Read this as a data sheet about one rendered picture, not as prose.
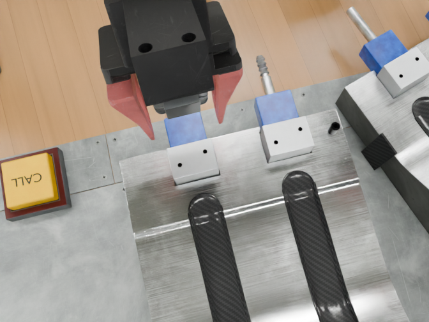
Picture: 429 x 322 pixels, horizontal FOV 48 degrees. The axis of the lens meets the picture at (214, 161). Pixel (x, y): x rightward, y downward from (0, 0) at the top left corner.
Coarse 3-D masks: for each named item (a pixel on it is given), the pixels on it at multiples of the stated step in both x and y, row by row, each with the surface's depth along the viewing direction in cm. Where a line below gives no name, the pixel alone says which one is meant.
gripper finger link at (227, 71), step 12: (216, 60) 37; (228, 60) 37; (240, 60) 37; (216, 72) 37; (228, 72) 37; (240, 72) 37; (216, 84) 39; (228, 84) 38; (216, 96) 41; (228, 96) 40; (216, 108) 43
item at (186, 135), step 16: (176, 128) 55; (192, 128) 55; (176, 144) 54; (192, 144) 53; (208, 144) 53; (176, 160) 52; (192, 160) 52; (208, 160) 52; (176, 176) 52; (192, 176) 53; (208, 176) 54
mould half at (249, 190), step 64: (256, 128) 56; (320, 128) 56; (128, 192) 54; (192, 192) 54; (256, 192) 54; (320, 192) 54; (192, 256) 53; (256, 256) 53; (192, 320) 51; (256, 320) 51; (384, 320) 50
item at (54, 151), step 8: (40, 152) 63; (48, 152) 63; (56, 152) 63; (8, 160) 63; (56, 160) 63; (0, 168) 62; (56, 168) 62; (0, 176) 62; (64, 192) 62; (64, 200) 61; (8, 208) 61; (32, 208) 61; (40, 208) 61; (48, 208) 61; (8, 216) 61; (16, 216) 61
